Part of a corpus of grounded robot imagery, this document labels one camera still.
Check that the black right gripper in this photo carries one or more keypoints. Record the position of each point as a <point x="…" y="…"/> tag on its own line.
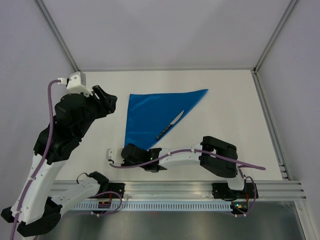
<point x="127" y="163"/>

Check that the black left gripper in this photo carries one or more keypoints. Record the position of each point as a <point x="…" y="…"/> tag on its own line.
<point x="107" y="105"/>

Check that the blue cloth napkin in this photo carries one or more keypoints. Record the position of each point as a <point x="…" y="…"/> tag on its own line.
<point x="149" y="114"/>

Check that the steel table knife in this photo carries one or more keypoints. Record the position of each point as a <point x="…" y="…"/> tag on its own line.
<point x="173" y="122"/>

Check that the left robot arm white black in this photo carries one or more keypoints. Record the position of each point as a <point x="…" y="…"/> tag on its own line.
<point x="36" y="212"/>

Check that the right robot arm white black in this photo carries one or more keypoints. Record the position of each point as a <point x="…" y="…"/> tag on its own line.
<point x="218" y="157"/>

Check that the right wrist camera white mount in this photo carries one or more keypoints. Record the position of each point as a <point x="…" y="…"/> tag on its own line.
<point x="113" y="156"/>

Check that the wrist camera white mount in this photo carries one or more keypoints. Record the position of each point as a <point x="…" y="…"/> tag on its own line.
<point x="76" y="84"/>
<point x="113" y="156"/>

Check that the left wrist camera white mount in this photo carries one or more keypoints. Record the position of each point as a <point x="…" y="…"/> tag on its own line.
<point x="76" y="84"/>

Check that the aluminium mounting rail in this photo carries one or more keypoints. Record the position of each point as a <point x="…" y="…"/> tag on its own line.
<point x="202" y="190"/>

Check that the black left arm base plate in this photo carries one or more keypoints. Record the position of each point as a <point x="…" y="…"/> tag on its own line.
<point x="111" y="190"/>

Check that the white slotted cable duct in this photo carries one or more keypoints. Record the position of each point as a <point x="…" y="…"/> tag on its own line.
<point x="202" y="206"/>

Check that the aluminium frame left post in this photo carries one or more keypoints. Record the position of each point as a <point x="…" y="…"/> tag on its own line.
<point x="41" y="6"/>

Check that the aluminium frame post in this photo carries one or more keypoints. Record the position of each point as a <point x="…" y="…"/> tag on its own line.
<point x="41" y="6"/>
<point x="275" y="34"/>

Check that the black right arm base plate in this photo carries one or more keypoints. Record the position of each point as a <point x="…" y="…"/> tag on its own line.
<point x="221" y="191"/>

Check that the aluminium frame right post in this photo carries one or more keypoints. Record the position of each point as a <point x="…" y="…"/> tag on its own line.
<point x="275" y="34"/>

